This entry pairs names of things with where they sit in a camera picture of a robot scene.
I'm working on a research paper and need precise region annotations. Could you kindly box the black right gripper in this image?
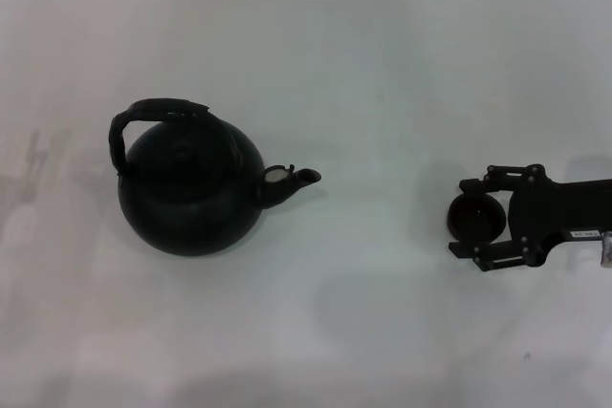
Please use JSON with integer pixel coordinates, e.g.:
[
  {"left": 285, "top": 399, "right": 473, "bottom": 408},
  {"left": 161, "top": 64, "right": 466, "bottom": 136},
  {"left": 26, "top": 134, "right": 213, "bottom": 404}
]
[{"left": 448, "top": 163, "right": 612, "bottom": 276}]

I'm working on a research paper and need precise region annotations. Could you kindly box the dark brown teacup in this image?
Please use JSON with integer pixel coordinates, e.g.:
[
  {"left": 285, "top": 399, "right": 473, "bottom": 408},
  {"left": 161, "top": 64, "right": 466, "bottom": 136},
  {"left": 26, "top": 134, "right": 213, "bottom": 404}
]
[{"left": 448, "top": 193, "right": 508, "bottom": 243}]

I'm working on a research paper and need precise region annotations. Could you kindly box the black round teapot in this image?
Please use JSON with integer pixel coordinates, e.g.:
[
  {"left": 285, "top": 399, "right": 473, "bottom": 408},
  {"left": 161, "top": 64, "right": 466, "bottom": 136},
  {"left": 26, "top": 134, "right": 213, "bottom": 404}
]
[{"left": 108, "top": 97, "right": 322, "bottom": 258}]

